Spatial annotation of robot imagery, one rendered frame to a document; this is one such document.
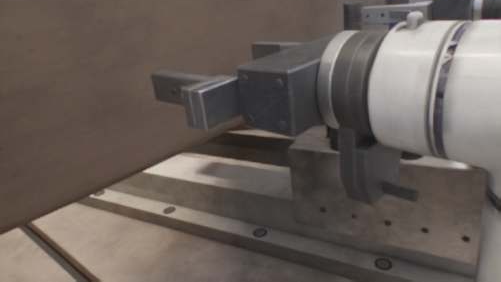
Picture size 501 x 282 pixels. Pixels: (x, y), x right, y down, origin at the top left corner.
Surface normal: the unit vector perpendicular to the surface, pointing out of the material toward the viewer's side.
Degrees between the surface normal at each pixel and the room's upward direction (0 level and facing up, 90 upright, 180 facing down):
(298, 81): 90
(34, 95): 90
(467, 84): 66
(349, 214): 90
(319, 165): 90
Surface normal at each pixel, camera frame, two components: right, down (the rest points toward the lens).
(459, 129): -0.65, 0.53
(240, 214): -0.49, 0.36
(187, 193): -0.50, 0.05
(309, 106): 0.72, 0.17
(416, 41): -0.45, -0.62
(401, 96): -0.69, 0.16
